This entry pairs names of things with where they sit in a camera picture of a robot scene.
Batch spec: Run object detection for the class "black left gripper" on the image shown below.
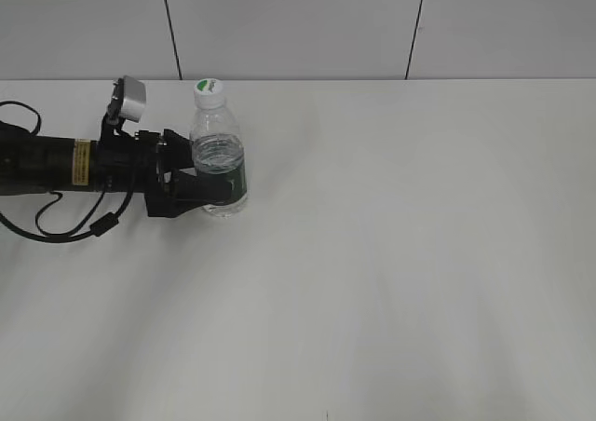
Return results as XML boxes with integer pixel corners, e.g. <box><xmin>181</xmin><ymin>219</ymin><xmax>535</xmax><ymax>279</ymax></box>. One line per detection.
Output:
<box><xmin>96</xmin><ymin>115</ymin><xmax>232</xmax><ymax>218</ymax></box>

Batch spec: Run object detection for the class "clear Cestbon water bottle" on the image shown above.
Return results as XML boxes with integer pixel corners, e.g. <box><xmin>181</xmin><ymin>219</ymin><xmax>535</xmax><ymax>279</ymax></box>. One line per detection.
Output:
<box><xmin>190</xmin><ymin>98</ymin><xmax>248</xmax><ymax>217</ymax></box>

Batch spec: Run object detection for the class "white green bottle cap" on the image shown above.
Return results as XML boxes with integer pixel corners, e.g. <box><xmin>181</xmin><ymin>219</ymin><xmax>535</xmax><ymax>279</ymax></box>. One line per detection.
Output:
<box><xmin>193</xmin><ymin>78</ymin><xmax>225</xmax><ymax>109</ymax></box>

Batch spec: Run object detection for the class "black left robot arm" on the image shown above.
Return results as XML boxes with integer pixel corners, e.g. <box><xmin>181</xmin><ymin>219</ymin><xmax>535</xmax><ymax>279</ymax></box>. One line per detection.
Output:
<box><xmin>1</xmin><ymin>123</ymin><xmax>234</xmax><ymax>218</ymax></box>

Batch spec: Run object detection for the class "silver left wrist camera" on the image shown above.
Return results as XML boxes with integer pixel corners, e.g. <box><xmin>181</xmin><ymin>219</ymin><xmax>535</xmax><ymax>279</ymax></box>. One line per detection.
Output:
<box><xmin>109</xmin><ymin>75</ymin><xmax>146</xmax><ymax>123</ymax></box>

